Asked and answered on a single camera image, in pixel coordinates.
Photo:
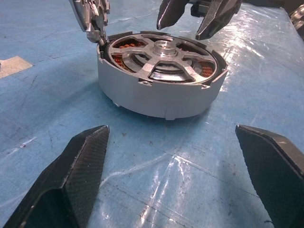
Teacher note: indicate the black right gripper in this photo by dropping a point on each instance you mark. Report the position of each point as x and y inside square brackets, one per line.
[199, 8]

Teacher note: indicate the beige tape piece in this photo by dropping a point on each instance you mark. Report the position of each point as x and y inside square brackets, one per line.
[14, 66]

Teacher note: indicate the grey metal cover plate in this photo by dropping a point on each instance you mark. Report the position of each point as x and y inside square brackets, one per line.
[85, 14]

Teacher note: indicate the black rotor silver spokes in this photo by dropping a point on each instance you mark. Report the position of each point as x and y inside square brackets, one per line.
[165, 47]

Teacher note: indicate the grey motor housing copper windings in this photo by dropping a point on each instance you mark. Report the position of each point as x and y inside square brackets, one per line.
[166, 102]

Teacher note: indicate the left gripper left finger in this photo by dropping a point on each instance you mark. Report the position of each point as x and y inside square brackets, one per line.
[71, 185]

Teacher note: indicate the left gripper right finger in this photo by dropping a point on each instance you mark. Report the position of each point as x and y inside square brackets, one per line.
[280, 180]

